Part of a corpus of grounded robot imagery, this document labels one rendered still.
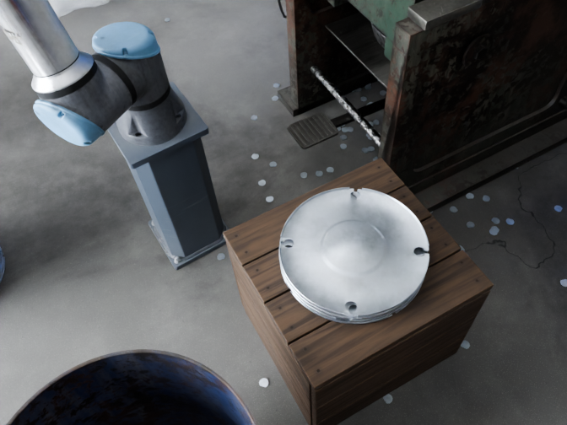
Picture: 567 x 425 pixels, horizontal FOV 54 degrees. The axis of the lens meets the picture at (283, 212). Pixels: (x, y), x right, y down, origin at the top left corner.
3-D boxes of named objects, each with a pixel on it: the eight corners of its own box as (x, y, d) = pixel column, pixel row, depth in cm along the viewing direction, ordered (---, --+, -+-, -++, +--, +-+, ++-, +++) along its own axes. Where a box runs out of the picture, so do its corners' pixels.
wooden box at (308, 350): (315, 438, 124) (314, 389, 96) (240, 304, 144) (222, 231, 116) (457, 352, 134) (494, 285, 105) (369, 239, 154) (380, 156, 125)
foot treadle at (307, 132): (303, 160, 157) (303, 147, 153) (286, 138, 162) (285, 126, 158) (467, 85, 171) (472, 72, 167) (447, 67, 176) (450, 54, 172)
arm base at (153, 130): (134, 156, 116) (121, 123, 108) (108, 114, 124) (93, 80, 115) (198, 126, 120) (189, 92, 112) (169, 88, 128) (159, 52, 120)
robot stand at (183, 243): (175, 271, 151) (130, 165, 114) (148, 224, 161) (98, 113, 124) (234, 239, 156) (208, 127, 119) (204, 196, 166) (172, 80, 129)
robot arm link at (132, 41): (180, 78, 115) (166, 22, 103) (140, 119, 108) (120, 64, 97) (137, 60, 119) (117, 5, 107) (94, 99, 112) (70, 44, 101)
